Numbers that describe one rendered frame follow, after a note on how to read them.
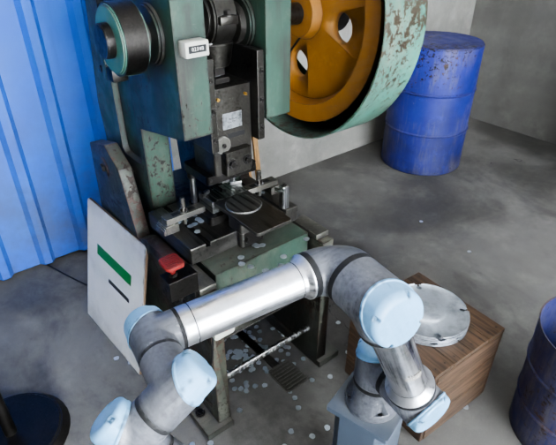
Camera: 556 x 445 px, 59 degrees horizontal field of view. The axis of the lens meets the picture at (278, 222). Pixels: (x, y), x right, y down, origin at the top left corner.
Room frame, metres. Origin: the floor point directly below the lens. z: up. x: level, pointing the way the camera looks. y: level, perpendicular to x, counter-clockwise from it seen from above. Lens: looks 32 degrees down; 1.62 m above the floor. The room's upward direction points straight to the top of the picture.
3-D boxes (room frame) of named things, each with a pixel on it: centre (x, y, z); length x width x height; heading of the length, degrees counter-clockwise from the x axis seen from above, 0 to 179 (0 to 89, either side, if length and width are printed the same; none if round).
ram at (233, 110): (1.50, 0.17, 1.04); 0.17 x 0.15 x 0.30; 39
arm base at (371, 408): (0.91, -0.26, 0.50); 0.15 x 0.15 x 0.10
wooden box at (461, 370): (1.35, -0.55, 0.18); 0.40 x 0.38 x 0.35; 35
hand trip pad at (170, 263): (1.15, 0.31, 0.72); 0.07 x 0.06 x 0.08; 39
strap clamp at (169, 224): (1.43, 0.33, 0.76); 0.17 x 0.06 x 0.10; 129
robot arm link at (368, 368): (0.90, -0.27, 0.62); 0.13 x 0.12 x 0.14; 30
